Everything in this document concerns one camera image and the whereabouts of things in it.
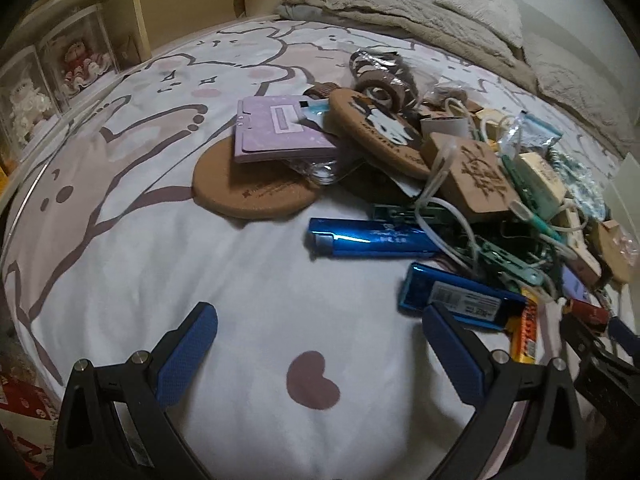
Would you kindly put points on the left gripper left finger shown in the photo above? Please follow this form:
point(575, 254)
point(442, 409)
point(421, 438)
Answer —
point(157, 380)

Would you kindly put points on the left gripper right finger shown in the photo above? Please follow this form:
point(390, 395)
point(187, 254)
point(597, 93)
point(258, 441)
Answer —
point(469, 367)

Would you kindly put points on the dark blue lighter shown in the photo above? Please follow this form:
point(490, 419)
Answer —
point(470, 302)

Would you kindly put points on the bunny print bed blanket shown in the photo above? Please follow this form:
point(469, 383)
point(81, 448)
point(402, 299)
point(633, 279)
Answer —
point(314, 374)

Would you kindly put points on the white shoe box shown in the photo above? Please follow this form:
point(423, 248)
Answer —
point(621, 194)

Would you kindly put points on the round cork coaster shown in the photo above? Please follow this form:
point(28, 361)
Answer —
point(249, 190)

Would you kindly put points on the blue floral fabric pouch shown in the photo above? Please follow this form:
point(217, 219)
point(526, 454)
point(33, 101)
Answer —
point(581, 186)

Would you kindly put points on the cream cardboard box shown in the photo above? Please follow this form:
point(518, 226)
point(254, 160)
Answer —
point(547, 188)

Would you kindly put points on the shiny blue lighter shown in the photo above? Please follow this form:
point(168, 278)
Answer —
point(343, 238)

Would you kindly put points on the wooden carved tag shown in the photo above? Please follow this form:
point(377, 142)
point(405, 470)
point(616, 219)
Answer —
point(475, 184)

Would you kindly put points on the purple small notebook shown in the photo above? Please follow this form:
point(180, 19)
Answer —
point(281, 127)

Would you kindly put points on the panda cork coaster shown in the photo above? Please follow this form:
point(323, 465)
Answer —
point(383, 134)

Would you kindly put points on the large beige quilted pillow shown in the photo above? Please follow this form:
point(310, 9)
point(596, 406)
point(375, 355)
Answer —
point(565, 79)

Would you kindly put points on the doll display box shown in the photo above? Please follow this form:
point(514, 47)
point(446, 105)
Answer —
point(77, 56)

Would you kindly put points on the wooden bedside shelf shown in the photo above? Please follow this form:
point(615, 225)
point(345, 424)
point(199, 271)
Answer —
point(141, 27)

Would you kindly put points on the small fluffy beige pillow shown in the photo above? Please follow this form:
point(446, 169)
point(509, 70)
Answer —
point(502, 17)

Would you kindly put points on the folded beige quilt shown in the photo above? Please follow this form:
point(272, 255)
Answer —
point(434, 25)

